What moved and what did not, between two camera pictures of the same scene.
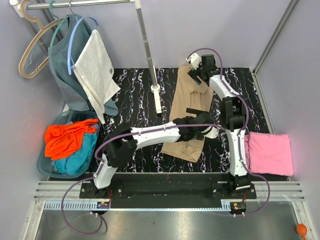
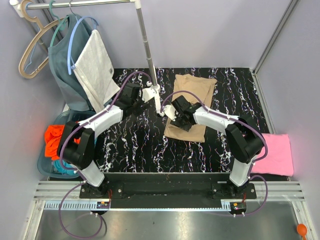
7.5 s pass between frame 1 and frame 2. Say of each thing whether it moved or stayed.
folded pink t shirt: stayed
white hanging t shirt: stayed
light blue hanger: stayed
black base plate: stayed
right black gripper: moved
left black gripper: moved
